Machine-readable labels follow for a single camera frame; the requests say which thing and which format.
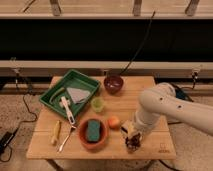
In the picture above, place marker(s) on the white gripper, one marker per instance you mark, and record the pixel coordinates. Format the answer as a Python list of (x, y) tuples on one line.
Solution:
[(134, 129)]

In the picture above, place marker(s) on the orange fruit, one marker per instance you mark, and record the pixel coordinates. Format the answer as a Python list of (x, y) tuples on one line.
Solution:
[(114, 122)]

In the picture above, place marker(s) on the dark grape bunch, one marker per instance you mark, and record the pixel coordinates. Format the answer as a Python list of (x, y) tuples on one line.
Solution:
[(135, 139)]

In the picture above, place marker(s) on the black cable upright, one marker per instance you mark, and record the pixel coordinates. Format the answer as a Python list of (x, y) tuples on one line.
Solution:
[(142, 44)]

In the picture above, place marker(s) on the terracotta bowl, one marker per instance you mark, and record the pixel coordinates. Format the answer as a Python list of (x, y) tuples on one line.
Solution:
[(93, 146)]

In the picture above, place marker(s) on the small green cup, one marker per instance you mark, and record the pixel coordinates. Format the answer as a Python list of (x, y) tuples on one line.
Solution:
[(97, 104)]

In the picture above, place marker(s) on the green cucumber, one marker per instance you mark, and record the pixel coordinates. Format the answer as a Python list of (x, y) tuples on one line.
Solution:
[(56, 93)]

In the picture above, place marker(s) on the black power adapter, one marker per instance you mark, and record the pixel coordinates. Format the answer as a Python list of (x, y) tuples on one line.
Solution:
[(5, 140)]

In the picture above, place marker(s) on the yellow banana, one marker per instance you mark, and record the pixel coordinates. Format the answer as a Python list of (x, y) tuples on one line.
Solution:
[(56, 132)]

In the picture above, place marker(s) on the grey cloth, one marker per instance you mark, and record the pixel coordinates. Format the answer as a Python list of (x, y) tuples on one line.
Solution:
[(77, 95)]

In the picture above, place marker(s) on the green sponge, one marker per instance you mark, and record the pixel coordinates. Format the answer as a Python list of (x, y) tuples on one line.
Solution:
[(93, 131)]

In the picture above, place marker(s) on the dark red bowl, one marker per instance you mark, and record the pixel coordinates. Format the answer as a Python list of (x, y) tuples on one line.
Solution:
[(113, 84)]

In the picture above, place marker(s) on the metal fork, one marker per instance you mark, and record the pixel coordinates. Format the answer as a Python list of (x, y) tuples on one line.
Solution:
[(72, 128)]

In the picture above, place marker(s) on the white brush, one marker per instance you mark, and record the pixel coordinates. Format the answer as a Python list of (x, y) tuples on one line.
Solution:
[(68, 111)]

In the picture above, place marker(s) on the wooden block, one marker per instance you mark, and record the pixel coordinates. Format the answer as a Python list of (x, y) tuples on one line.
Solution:
[(126, 128)]

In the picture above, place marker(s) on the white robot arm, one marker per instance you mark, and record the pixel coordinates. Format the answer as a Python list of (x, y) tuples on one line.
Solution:
[(161, 100)]

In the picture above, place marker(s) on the green plastic tray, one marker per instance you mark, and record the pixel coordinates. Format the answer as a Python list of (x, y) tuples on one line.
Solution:
[(76, 87)]

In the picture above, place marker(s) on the metal cup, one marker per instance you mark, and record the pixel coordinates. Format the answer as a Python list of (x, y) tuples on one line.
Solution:
[(132, 147)]

